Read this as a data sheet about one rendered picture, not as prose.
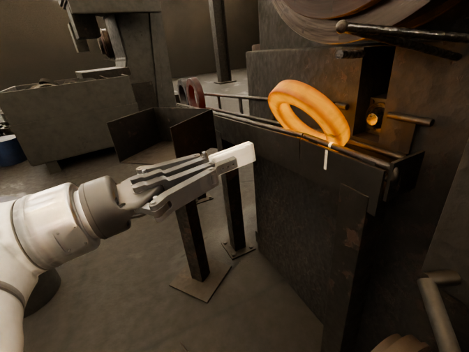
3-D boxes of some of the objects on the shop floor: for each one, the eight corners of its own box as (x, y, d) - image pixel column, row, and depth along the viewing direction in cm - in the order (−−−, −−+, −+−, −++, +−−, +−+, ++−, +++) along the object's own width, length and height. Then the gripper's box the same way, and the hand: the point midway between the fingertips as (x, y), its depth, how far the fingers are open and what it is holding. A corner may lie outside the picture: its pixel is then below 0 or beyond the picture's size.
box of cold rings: (135, 131, 333) (116, 68, 296) (149, 148, 268) (128, 69, 231) (45, 152, 290) (10, 81, 253) (36, 178, 225) (-12, 87, 188)
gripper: (101, 211, 38) (237, 158, 46) (103, 269, 28) (279, 188, 35) (78, 168, 34) (229, 119, 42) (69, 216, 24) (274, 139, 31)
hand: (232, 158), depth 37 cm, fingers closed
